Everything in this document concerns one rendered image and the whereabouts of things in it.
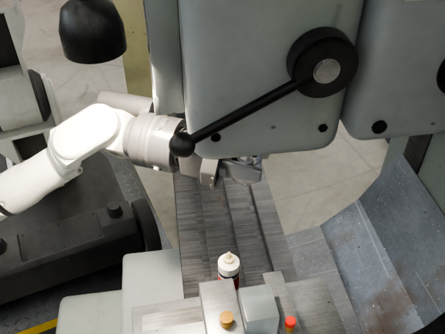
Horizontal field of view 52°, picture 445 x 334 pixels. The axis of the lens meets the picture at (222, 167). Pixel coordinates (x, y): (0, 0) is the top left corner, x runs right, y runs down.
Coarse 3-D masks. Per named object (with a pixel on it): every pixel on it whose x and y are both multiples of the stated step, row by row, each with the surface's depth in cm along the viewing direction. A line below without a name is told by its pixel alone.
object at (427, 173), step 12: (396, 144) 99; (408, 144) 93; (420, 144) 88; (432, 144) 85; (444, 144) 81; (396, 156) 99; (408, 156) 93; (420, 156) 89; (432, 156) 85; (444, 156) 81; (384, 168) 105; (420, 168) 90; (432, 168) 86; (444, 168) 82; (432, 180) 86; (444, 180) 82; (432, 192) 86; (444, 192) 82; (444, 204) 83; (444, 312) 85; (432, 324) 90; (444, 324) 86
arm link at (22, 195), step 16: (32, 160) 73; (0, 176) 73; (16, 176) 72; (32, 176) 72; (48, 176) 72; (0, 192) 72; (16, 192) 72; (32, 192) 73; (48, 192) 75; (0, 208) 73; (16, 208) 74
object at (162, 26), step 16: (144, 0) 50; (160, 0) 50; (176, 0) 50; (144, 16) 53; (160, 16) 51; (176, 16) 51; (160, 32) 52; (176, 32) 53; (160, 48) 54; (176, 48) 54; (160, 64) 55; (176, 64) 55; (160, 80) 56; (176, 80) 57; (160, 96) 58; (176, 96) 58; (160, 112) 60; (176, 112) 60
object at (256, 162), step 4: (244, 156) 66; (248, 156) 66; (260, 156) 68; (236, 160) 68; (240, 160) 67; (244, 160) 67; (248, 160) 67; (252, 160) 67; (256, 160) 67; (260, 160) 69; (248, 164) 67; (252, 164) 68; (256, 164) 68; (260, 164) 69; (236, 180) 70; (240, 180) 70; (244, 180) 70; (248, 180) 70; (240, 184) 70; (244, 184) 70; (248, 184) 70; (252, 184) 70
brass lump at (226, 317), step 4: (224, 312) 72; (228, 312) 72; (220, 316) 71; (224, 316) 71; (228, 316) 71; (232, 316) 71; (220, 320) 71; (224, 320) 71; (228, 320) 71; (232, 320) 71; (220, 324) 72; (224, 324) 70; (228, 324) 70; (232, 324) 72; (224, 328) 71; (228, 328) 71
